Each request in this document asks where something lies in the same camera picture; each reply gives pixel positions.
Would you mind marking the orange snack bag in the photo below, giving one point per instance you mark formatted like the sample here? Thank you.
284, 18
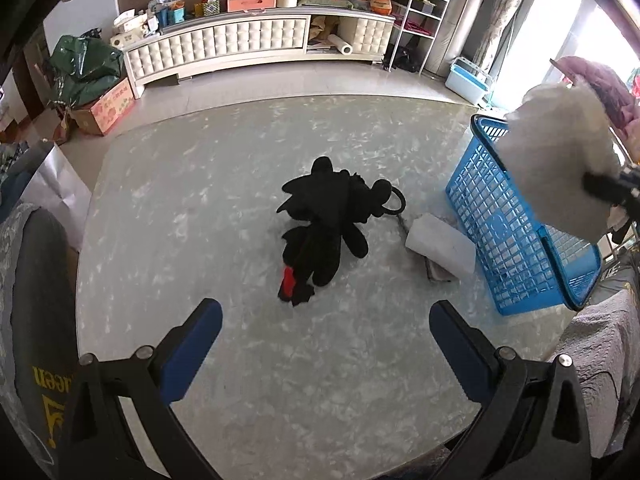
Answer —
382, 7

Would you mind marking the person in black shirt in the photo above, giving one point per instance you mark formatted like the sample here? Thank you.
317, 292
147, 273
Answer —
38, 332

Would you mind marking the cardboard box with print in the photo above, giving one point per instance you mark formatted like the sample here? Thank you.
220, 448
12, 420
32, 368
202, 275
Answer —
97, 118

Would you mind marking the pink storage box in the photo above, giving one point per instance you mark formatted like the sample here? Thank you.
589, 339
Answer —
250, 5

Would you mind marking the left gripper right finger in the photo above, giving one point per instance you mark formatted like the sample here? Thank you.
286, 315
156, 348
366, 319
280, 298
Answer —
532, 422

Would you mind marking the clothes drying rack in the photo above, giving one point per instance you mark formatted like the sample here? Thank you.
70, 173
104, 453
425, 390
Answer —
621, 106

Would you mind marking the white paper roll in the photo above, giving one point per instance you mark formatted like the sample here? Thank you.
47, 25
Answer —
340, 45

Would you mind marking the light blue storage bin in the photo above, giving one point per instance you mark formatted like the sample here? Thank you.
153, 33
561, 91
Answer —
468, 80

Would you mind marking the black plush toy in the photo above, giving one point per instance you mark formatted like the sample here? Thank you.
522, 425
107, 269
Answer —
329, 206

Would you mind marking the blue plastic basket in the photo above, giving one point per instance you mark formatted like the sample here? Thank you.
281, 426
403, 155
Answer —
528, 266

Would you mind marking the white fuzzy cloth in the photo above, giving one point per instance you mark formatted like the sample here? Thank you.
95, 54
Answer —
554, 137

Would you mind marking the green plastic bag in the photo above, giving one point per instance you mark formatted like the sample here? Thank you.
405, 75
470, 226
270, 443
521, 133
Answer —
84, 68

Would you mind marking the white metal shelf rack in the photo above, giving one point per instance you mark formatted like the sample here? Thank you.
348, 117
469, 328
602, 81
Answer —
415, 30

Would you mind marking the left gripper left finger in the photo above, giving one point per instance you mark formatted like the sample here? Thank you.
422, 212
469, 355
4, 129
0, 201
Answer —
97, 442

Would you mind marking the white tufted TV cabinet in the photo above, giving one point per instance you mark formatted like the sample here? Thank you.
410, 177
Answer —
231, 40

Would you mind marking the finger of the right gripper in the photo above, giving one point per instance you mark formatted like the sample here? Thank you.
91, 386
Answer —
622, 190

